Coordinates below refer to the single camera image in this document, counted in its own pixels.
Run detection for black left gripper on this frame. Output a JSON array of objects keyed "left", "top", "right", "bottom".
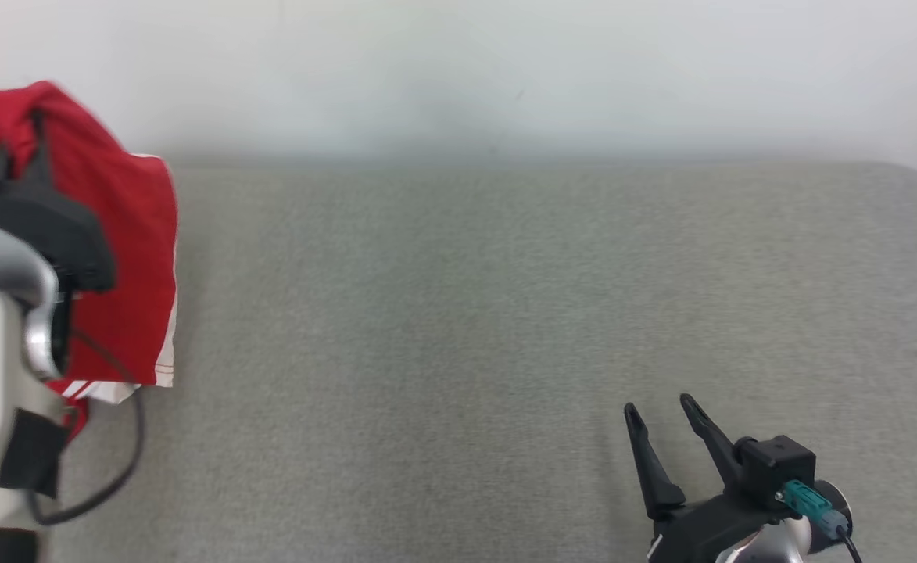
[{"left": 0, "top": 117, "right": 116, "bottom": 295}]

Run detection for teal right camera cable plug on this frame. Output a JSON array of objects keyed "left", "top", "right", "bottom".
[{"left": 783, "top": 480, "right": 863, "bottom": 563}]

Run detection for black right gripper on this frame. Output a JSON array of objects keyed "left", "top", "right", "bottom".
[{"left": 624, "top": 393, "right": 789, "bottom": 563}]

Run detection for red shorts with white stripes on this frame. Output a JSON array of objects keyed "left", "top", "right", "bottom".
[{"left": 0, "top": 81, "right": 179, "bottom": 439}]

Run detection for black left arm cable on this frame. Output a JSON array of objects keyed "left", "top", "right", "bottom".
[{"left": 28, "top": 328, "right": 146, "bottom": 526}]

